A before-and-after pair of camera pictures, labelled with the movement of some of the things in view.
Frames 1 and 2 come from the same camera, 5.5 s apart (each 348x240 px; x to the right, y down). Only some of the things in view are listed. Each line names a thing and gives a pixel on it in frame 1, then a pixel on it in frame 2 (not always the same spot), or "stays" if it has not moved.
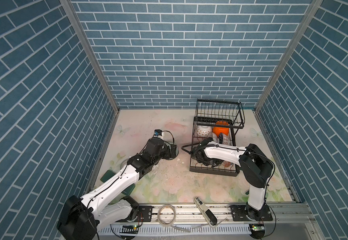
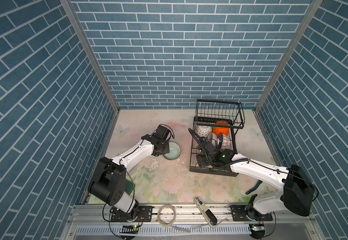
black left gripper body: x=163 y=154 -> x=164 y=148
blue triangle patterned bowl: x=223 y=139 stays
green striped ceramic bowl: x=173 y=150 stays
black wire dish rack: x=218 y=120 stays
